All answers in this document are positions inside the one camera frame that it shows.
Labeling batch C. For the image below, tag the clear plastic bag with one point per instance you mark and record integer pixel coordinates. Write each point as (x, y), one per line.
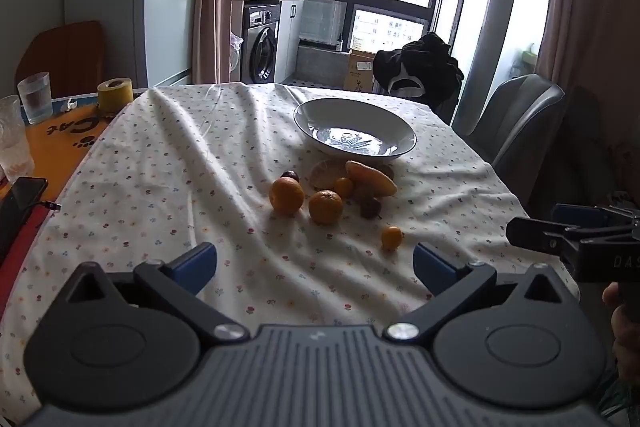
(235, 53)

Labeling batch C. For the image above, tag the black clothing pile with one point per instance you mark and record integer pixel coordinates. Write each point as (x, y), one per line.
(430, 62)

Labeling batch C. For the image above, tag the orange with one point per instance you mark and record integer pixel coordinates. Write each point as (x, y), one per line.
(286, 195)
(325, 207)

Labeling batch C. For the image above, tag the white cabinet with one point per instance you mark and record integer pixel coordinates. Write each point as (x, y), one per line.
(290, 37)

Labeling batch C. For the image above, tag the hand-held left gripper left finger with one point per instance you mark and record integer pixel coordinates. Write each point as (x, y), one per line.
(192, 264)

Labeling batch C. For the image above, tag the small kumquat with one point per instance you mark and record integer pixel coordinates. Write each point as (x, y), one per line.
(343, 187)
(392, 238)

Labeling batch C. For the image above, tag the orange paw print mat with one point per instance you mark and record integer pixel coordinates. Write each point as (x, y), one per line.
(55, 142)

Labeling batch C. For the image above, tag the dark red plum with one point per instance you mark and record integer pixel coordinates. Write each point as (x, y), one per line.
(289, 175)
(371, 209)

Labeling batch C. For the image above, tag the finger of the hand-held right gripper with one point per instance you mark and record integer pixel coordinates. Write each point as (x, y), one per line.
(575, 213)
(530, 232)

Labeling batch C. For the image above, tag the yellow tape roll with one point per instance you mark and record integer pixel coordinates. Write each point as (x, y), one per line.
(115, 96)

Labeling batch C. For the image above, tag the black phone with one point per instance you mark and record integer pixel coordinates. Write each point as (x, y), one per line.
(20, 207)

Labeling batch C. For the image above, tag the person's right hand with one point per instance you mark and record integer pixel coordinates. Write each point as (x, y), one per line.
(627, 342)

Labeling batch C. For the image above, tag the grey washing machine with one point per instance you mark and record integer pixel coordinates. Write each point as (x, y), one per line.
(261, 44)

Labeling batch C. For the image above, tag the grey chair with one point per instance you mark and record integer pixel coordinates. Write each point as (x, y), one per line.
(515, 117)

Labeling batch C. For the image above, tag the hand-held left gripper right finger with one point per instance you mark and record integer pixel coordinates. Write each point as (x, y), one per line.
(435, 264)

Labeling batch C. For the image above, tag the glass balcony door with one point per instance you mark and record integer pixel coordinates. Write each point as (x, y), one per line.
(480, 7)

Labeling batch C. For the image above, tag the cardboard box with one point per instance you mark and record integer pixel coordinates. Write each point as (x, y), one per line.
(359, 71)

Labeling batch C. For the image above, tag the white bowl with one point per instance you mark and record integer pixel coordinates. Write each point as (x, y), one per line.
(350, 117)

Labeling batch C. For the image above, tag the clear drinking glass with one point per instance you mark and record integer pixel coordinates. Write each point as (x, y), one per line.
(36, 99)

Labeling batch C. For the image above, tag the flower print tablecloth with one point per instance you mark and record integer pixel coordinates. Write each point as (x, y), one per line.
(175, 187)

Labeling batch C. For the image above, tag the textured clear glass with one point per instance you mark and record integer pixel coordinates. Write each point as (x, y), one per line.
(14, 142)

